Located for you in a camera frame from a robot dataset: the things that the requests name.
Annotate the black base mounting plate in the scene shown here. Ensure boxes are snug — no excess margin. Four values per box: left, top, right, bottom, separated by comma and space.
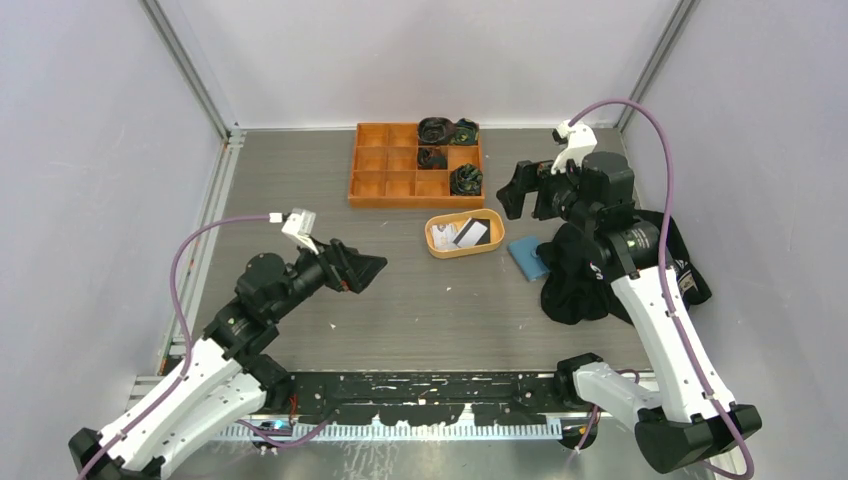
254, 371, 601, 427

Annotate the green rolled sock top right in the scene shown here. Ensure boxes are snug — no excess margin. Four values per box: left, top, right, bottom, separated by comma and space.
451, 118, 479, 146

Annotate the dark rolled sock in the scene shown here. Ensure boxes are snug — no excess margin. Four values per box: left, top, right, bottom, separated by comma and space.
416, 147, 448, 170
417, 117, 456, 145

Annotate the oval wooden tray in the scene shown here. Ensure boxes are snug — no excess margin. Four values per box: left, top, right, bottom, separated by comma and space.
424, 208, 505, 260

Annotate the blue leather card holder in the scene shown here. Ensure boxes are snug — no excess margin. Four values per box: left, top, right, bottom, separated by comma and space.
508, 236, 549, 282

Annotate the black and white card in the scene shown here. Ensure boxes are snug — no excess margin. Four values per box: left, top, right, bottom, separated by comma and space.
452, 218, 491, 248

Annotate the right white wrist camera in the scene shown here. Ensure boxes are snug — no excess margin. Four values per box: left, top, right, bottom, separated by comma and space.
551, 120, 597, 174

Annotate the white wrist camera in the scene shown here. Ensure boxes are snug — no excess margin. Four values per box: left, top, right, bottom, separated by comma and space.
269, 208, 319, 254
551, 120, 597, 174

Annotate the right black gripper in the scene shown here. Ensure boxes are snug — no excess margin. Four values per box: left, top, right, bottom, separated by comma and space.
497, 152, 598, 232

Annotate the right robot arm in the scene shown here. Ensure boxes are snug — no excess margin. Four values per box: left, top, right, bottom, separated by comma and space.
497, 152, 762, 473

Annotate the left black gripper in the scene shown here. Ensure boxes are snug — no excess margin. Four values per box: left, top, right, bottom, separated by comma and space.
268, 233, 386, 321

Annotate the aluminium frame rail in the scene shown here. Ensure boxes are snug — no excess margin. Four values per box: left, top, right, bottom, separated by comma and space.
122, 370, 727, 444

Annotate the orange compartment organizer tray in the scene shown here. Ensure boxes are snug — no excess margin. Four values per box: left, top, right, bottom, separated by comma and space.
347, 123, 486, 210

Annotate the black garment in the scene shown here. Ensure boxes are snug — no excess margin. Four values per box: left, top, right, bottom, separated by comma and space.
537, 209, 713, 325

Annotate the dark rolled sock middle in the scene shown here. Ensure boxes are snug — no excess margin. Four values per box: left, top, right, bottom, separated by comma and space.
416, 147, 448, 170

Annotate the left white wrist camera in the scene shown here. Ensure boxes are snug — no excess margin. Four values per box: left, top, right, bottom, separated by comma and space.
269, 208, 319, 254

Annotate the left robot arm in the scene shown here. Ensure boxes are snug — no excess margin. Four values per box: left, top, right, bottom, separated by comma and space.
69, 239, 388, 479

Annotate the dark rolled sock top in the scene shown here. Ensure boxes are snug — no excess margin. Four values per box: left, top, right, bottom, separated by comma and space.
417, 117, 456, 145

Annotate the white patterned card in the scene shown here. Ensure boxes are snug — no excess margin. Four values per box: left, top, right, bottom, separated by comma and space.
430, 223, 458, 251

